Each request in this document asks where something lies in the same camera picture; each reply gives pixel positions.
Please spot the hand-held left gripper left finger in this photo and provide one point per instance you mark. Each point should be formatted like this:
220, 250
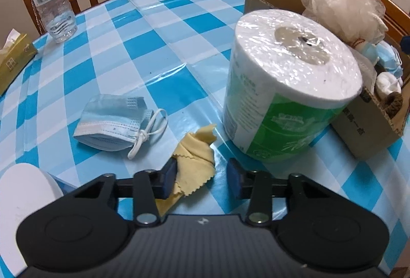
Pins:
168, 178

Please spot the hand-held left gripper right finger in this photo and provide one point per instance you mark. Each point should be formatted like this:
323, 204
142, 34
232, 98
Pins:
235, 178

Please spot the yellow cloth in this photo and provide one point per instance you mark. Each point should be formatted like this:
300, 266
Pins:
195, 162

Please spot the blue face mask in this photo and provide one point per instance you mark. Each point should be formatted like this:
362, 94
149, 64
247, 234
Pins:
109, 124
389, 60
368, 52

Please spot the green toilet paper roll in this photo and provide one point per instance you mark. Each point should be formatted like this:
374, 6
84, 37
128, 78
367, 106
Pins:
288, 72

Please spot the cardboard box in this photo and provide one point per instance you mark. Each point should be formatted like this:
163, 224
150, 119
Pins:
368, 130

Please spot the white round object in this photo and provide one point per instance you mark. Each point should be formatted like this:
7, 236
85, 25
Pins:
22, 201

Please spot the beige mesh bath pouf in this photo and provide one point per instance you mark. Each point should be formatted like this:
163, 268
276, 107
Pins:
342, 5

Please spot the blue checked tablecloth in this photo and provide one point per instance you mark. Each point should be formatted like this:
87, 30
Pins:
128, 40

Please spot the yellow tissue box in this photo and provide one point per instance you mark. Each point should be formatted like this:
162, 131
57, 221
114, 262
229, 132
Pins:
16, 63

